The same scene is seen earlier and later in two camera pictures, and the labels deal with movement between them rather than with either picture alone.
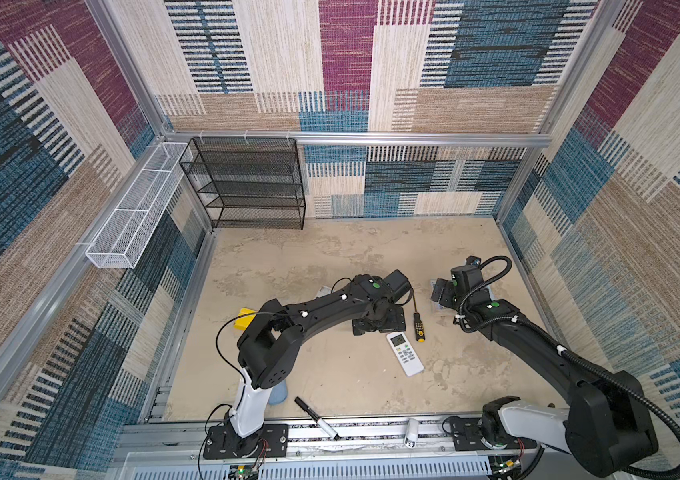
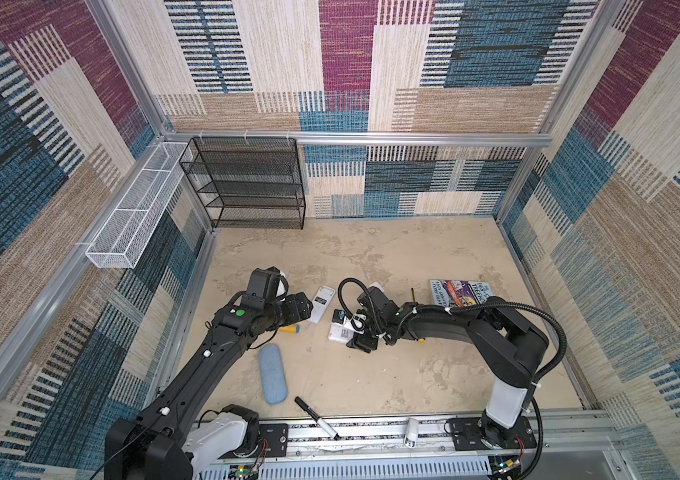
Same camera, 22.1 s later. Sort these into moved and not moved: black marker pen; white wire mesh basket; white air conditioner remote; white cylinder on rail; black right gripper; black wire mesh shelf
Moved: black right gripper; white air conditioner remote
Not moved: black marker pen; black wire mesh shelf; white wire mesh basket; white cylinder on rail
